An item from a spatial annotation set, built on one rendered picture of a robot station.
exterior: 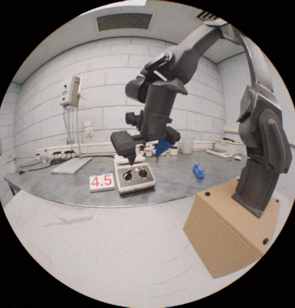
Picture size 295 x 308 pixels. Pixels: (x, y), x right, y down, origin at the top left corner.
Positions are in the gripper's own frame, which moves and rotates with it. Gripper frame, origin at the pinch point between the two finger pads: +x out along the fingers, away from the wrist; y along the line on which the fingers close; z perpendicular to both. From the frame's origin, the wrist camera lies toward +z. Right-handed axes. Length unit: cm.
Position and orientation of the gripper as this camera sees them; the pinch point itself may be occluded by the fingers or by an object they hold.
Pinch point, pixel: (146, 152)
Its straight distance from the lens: 25.4
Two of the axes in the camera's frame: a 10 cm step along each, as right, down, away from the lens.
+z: -5.4, -6.4, 5.5
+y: -8.2, 2.4, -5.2
